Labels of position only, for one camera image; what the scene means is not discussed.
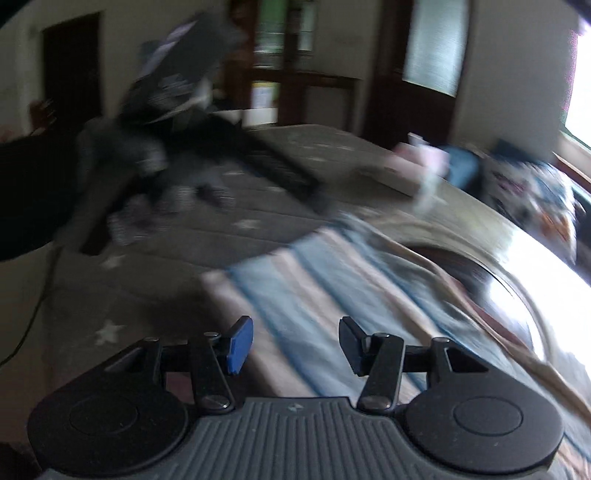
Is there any blue striped knit garment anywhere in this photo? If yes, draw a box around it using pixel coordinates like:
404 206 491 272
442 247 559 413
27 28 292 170
201 216 590 479

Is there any dark wooden cabinet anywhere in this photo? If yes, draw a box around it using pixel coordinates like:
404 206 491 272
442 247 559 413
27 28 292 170
223 1 377 132

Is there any dark round turntable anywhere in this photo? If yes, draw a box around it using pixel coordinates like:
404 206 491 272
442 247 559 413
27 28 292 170
410 246 532 333

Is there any tissue box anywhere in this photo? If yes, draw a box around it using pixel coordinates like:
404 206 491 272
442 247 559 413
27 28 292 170
382 132 452 218

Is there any dark wooden door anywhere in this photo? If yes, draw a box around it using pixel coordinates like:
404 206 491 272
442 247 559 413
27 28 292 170
362 0 473 149

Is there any butterfly print pillow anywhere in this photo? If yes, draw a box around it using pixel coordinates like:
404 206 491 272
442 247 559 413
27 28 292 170
479 151 581 264

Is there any blue bench sofa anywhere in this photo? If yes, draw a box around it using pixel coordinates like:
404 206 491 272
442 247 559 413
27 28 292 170
443 140 590 216

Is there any window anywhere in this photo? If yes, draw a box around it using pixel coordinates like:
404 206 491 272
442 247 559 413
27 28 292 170
563 20 590 149

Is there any black cable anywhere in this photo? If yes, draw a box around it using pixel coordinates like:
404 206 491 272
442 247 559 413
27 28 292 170
0 248 63 370

